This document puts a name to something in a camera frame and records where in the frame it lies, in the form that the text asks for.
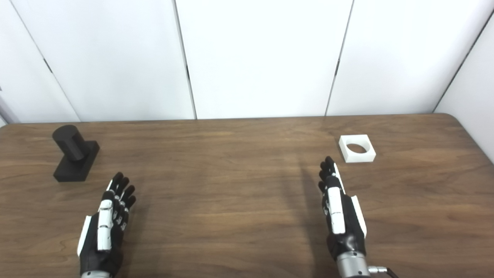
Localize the white and black right hand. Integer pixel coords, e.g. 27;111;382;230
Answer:
318;156;367;261

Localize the white and black left hand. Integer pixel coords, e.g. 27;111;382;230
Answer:
77;172;136;276

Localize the black peg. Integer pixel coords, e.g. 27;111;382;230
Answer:
52;124;100;182

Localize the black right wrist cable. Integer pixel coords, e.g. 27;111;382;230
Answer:
368;265;399;278

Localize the white square piece with hole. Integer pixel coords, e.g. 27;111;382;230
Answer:
339;134;376;163

